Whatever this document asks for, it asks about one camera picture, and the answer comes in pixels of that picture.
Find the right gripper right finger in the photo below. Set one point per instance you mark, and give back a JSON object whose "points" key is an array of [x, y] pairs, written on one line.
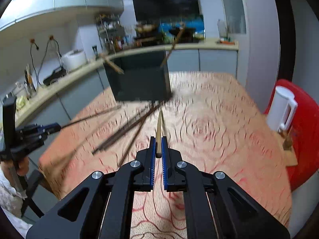
{"points": [[172, 180]]}

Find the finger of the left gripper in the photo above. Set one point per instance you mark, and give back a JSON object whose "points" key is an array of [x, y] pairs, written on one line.
{"points": [[50, 128]]}

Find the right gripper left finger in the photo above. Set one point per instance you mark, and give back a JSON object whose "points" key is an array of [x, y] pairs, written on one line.
{"points": [[144, 180]]}

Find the tan wooden chopstick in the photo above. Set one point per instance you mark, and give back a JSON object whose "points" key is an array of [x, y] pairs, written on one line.
{"points": [[111, 64]]}

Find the light bamboo chopstick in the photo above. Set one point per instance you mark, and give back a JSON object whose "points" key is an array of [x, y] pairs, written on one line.
{"points": [[173, 46]]}

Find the glass jar with utensils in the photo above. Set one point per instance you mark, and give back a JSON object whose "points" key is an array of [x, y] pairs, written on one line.
{"points": [[29, 81]]}

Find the person's left hand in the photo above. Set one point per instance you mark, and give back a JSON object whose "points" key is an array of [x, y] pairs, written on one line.
{"points": [[22, 168]]}

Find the dark brown chopstick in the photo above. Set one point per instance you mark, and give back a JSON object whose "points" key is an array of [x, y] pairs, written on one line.
{"points": [[141, 122]]}

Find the thin yellow bamboo chopstick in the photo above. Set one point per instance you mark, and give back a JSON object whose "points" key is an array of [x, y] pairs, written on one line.
{"points": [[159, 136]]}

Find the brown wooden chopstick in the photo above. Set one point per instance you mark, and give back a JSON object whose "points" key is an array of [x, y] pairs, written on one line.
{"points": [[72, 148]]}

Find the black chopstick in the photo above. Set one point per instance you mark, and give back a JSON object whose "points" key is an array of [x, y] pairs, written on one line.
{"points": [[130, 124]]}

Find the black sandwich maker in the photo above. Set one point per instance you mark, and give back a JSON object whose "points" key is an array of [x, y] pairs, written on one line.
{"points": [[56, 74]]}

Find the rose patterned tablecloth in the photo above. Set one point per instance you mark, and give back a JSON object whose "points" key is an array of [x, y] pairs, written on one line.
{"points": [[214, 124]]}

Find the white rice cooker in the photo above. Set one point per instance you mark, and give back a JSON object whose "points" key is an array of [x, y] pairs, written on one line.
{"points": [[74, 59]]}

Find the dark green utensil holder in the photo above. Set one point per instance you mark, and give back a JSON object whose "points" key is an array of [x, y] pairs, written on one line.
{"points": [[144, 77]]}

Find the wooden board on chair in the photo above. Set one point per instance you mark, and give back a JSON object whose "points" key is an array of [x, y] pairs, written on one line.
{"points": [[288, 155]]}

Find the small amber glass bottle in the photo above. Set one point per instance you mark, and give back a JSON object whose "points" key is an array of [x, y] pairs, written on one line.
{"points": [[287, 144]]}

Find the metal spice rack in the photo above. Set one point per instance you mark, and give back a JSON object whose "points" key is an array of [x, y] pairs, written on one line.
{"points": [[110, 31]]}

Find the white electric kettle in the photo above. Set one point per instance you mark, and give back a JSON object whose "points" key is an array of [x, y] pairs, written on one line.
{"points": [[282, 109]]}

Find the red plastic chair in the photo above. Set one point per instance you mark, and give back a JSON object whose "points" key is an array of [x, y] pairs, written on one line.
{"points": [[304, 132]]}

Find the black wok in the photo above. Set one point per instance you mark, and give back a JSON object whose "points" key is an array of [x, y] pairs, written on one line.
{"points": [[187, 32]]}

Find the brown clay pot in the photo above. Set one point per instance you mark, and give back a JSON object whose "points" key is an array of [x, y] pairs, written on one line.
{"points": [[145, 28]]}

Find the white plastic jug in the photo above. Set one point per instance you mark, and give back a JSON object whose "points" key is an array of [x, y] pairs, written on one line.
{"points": [[222, 28]]}

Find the black range hood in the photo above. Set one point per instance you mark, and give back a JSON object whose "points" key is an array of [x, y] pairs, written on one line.
{"points": [[156, 9]]}

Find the upper wall cabinets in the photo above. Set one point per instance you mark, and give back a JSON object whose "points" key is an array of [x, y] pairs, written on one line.
{"points": [[62, 0]]}

